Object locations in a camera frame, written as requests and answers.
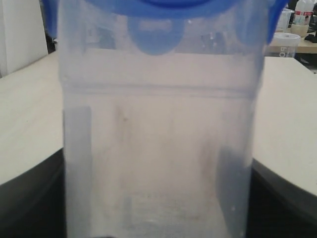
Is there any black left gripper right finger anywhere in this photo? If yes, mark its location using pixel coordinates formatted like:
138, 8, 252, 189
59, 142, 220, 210
246, 160, 317, 238

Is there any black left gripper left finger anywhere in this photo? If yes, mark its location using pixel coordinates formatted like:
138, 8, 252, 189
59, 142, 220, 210
0, 151, 67, 238

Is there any clear plastic tall container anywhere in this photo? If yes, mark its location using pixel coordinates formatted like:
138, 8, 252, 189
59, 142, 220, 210
55, 0, 269, 238

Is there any blue plastic lid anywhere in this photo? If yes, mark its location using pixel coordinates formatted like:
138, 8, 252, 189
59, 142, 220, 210
42, 0, 286, 56

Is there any beige tape roll background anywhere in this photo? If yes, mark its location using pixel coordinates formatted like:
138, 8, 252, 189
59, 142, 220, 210
290, 24, 309, 38

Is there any white plastic bottle background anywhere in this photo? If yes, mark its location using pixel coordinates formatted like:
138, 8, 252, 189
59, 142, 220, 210
293, 0, 314, 26

